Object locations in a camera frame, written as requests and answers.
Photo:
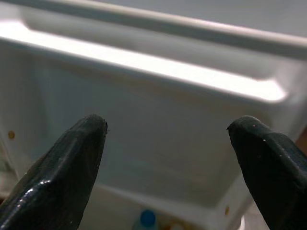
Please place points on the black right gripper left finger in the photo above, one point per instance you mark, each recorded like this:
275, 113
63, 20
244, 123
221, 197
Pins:
60, 179

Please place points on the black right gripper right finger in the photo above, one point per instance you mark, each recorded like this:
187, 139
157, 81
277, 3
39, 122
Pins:
273, 172

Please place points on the blue capped water bottle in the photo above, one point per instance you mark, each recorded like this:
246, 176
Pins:
147, 218

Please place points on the white fridge door shelf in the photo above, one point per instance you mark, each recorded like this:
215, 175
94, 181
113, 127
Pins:
156, 131

